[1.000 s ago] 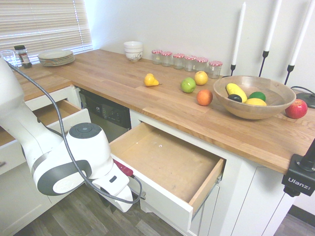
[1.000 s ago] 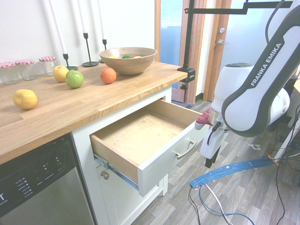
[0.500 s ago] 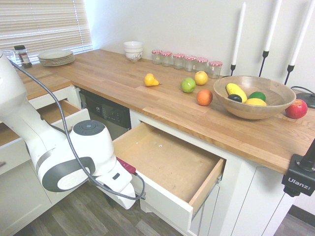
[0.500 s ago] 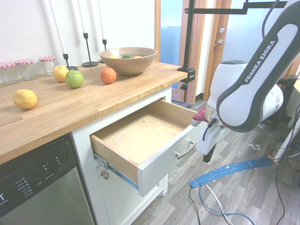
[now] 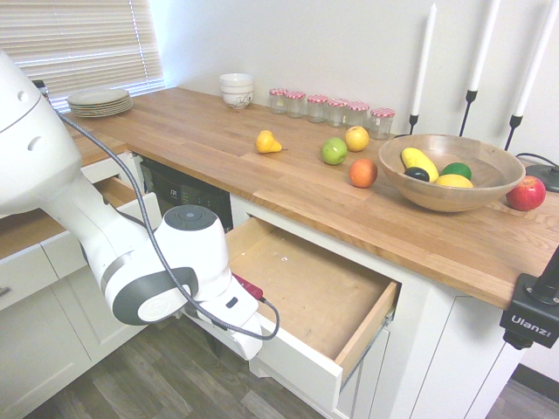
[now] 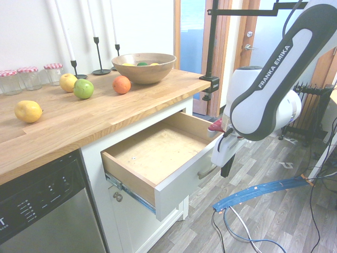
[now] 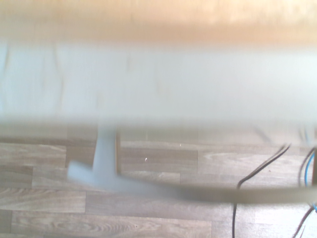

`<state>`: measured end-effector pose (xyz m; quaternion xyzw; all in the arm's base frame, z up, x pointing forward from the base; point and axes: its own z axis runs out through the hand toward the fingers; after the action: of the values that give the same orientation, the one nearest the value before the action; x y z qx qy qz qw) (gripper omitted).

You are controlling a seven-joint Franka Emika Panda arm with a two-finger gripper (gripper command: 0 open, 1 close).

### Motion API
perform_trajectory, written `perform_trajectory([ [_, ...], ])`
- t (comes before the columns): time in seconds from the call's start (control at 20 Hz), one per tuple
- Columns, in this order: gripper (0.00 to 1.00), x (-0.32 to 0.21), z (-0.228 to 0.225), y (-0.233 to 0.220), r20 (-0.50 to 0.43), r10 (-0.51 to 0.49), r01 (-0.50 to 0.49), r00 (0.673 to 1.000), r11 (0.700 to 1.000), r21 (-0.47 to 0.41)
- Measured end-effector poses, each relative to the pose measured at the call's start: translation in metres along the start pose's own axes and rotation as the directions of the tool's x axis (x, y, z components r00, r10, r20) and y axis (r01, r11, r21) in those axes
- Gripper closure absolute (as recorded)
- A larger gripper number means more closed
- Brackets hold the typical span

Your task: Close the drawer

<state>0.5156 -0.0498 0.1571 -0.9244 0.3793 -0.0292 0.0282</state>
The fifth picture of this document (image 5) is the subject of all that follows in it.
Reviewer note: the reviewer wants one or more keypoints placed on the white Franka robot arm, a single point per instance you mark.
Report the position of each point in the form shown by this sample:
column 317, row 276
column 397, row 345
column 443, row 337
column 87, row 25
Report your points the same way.
column 43, row 166

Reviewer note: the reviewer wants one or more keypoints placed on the black Ulanzi camera clamp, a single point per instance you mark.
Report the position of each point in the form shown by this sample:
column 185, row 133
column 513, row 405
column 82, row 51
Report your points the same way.
column 528, row 318

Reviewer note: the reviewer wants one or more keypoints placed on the glass jar checkered lid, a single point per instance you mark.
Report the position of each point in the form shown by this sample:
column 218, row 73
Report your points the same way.
column 317, row 110
column 382, row 124
column 296, row 105
column 358, row 114
column 277, row 102
column 337, row 114

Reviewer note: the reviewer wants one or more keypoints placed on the red apple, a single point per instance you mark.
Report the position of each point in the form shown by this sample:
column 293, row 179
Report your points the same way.
column 526, row 193

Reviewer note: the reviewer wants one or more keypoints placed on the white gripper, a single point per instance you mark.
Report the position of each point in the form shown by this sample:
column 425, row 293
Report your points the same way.
column 244, row 336

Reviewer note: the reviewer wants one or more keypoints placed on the black avocado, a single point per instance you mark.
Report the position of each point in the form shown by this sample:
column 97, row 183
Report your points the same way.
column 416, row 174

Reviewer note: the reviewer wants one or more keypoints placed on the white bowl with pattern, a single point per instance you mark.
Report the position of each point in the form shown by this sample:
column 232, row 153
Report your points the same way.
column 236, row 100

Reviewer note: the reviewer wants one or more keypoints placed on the small white open drawer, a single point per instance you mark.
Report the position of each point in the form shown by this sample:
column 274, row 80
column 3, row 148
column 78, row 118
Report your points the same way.
column 109, row 187

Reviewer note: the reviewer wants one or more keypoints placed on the green lime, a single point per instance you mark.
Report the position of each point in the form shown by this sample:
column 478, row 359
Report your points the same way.
column 457, row 169

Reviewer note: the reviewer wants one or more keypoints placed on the white drawer wooden interior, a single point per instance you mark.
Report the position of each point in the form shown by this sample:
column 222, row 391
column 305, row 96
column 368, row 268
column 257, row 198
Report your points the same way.
column 305, row 283

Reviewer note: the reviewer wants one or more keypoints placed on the white side cabinet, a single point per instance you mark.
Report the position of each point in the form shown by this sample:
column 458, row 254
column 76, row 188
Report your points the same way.
column 35, row 331

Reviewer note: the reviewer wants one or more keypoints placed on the tall white candle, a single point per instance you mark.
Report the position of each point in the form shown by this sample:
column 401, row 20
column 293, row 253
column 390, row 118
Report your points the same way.
column 484, row 43
column 535, row 61
column 425, row 57

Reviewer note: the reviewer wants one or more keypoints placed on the black candle holder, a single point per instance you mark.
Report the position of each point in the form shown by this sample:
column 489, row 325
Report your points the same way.
column 471, row 97
column 413, row 121
column 516, row 122

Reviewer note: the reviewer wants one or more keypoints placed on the black steel dishwasher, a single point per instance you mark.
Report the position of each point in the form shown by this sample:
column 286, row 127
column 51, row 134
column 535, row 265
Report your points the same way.
column 183, row 192

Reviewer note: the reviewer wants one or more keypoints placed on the yellow lemon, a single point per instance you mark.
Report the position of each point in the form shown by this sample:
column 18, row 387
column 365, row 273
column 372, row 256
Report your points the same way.
column 454, row 181

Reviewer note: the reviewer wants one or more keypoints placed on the green apple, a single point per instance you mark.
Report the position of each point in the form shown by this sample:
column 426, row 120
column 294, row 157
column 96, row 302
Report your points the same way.
column 334, row 151

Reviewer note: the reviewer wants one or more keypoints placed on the orange fruit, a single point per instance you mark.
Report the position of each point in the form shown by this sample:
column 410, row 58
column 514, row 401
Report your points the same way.
column 363, row 173

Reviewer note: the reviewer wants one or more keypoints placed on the yellow apple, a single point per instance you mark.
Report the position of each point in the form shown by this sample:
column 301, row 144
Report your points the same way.
column 357, row 139

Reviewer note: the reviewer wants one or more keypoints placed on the white window blinds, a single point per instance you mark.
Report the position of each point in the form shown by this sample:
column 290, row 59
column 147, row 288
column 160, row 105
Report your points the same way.
column 78, row 43

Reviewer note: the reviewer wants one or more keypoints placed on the large wooden bowl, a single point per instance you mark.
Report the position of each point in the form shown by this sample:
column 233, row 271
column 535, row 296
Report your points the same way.
column 450, row 198

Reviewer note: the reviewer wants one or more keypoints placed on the stack of grey plates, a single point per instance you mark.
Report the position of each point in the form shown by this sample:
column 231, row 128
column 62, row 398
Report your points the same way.
column 99, row 102

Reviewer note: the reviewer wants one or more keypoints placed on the white base cabinet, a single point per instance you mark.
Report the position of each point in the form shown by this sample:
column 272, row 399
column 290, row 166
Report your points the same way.
column 436, row 349

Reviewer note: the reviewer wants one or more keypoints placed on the yellow pear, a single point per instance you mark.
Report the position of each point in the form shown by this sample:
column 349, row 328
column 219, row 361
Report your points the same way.
column 267, row 143

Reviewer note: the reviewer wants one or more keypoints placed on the yellow banana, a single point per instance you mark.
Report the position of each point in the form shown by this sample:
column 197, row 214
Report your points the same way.
column 419, row 162

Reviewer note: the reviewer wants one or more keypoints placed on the red wrist camera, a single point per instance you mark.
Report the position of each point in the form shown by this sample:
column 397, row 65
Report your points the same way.
column 249, row 288

